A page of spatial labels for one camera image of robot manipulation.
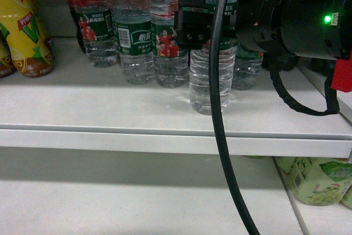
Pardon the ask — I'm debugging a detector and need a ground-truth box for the water bottle right rear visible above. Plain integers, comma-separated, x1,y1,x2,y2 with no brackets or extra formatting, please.
232,43,263,91

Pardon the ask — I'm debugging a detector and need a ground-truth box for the clear water bottle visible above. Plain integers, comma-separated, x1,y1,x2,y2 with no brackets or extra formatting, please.
189,0,238,115

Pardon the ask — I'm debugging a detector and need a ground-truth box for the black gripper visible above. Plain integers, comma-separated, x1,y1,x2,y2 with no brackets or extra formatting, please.
174,0,288,53

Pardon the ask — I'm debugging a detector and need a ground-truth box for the cola bottle behind water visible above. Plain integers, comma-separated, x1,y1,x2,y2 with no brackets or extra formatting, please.
67,0,86,53

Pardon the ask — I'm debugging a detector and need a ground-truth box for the white metal shelf board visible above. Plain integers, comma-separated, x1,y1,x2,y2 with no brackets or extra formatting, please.
1,38,351,157

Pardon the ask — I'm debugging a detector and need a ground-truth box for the water bottle barcode label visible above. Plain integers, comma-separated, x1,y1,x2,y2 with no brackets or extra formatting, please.
109,0,155,85

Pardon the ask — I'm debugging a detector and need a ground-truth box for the water bottle far left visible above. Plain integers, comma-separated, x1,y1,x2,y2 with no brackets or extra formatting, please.
73,0,118,68

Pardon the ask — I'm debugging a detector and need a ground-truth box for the green juice bottle right edge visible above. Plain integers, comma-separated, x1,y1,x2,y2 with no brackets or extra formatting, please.
340,192,352,209

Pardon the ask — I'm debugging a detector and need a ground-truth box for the braided black cable loop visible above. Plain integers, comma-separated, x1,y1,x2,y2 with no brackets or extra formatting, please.
269,61,341,117

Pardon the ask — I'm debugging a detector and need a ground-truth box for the thick black cable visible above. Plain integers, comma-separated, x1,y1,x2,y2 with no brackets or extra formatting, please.
208,0,261,235

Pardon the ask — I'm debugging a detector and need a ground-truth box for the water bottle red players label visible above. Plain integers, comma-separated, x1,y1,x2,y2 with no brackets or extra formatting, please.
150,0,188,88

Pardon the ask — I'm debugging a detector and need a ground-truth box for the yellow lemon tea bottle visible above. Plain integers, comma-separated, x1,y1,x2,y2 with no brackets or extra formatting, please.
1,0,53,78

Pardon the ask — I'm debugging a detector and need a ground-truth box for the red plastic bracket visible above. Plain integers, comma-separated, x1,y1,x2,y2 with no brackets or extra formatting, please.
331,59,351,92

